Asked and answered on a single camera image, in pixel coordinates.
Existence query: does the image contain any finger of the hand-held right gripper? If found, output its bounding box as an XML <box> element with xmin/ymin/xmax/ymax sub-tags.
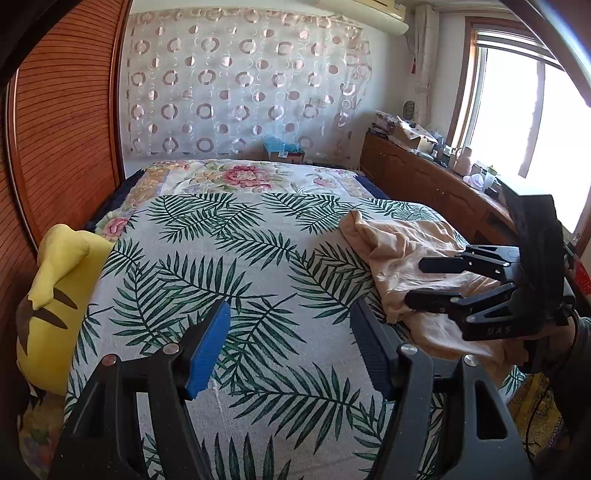
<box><xmin>418</xmin><ymin>244</ymin><xmax>523</xmax><ymax>281</ymax></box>
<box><xmin>404</xmin><ymin>281</ymin><xmax>551</xmax><ymax>343</ymax></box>

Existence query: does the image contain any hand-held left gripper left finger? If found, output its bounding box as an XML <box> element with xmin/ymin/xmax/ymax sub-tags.
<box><xmin>48</xmin><ymin>299</ymin><xmax>232</xmax><ymax>480</ymax></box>

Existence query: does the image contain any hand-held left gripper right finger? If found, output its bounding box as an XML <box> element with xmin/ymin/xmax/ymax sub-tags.
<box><xmin>349</xmin><ymin>299</ymin><xmax>534</xmax><ymax>480</ymax></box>

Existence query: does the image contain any beige printed t-shirt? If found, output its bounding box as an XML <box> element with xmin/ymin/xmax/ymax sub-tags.
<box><xmin>338</xmin><ymin>210</ymin><xmax>532</xmax><ymax>370</ymax></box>

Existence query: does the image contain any wooden cabinet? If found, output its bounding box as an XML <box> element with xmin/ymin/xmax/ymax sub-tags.
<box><xmin>359</xmin><ymin>131</ymin><xmax>591</xmax><ymax>296</ymax></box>

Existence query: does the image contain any leaf-print bed sheet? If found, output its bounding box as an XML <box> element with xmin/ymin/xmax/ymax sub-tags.
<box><xmin>62</xmin><ymin>191</ymin><xmax>527</xmax><ymax>480</ymax></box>

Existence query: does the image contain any window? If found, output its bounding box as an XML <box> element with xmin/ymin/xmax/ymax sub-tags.
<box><xmin>445</xmin><ymin>16</ymin><xmax>591</xmax><ymax>236</ymax></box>

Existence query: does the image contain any open cardboard box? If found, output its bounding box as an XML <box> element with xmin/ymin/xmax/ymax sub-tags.
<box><xmin>392</xmin><ymin>117</ymin><xmax>435</xmax><ymax>151</ymax></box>

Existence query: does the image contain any yellow plush toy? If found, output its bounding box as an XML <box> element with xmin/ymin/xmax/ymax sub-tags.
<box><xmin>16</xmin><ymin>224</ymin><xmax>114</xmax><ymax>398</ymax></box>

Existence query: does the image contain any floral blanket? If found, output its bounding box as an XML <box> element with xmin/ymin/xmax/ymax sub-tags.
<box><xmin>85</xmin><ymin>159</ymin><xmax>391</xmax><ymax>243</ymax></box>

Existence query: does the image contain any white wrapped pipe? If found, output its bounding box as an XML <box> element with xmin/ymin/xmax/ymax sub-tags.
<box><xmin>412</xmin><ymin>4</ymin><xmax>440</xmax><ymax>116</ymax></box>

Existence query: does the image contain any cardboard box with blue bag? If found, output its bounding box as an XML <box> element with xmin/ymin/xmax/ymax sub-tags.
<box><xmin>264</xmin><ymin>138</ymin><xmax>305</xmax><ymax>164</ymax></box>

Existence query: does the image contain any wooden wardrobe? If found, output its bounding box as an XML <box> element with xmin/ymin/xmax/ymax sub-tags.
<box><xmin>0</xmin><ymin>0</ymin><xmax>134</xmax><ymax>462</ymax></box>

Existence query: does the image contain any circle-print sheer curtain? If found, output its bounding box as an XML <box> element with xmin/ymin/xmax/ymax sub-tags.
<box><xmin>121</xmin><ymin>11</ymin><xmax>374</xmax><ymax>160</ymax></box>

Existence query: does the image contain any white air conditioner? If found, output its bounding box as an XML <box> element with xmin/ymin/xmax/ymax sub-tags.
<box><xmin>314</xmin><ymin>0</ymin><xmax>411</xmax><ymax>35</ymax></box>

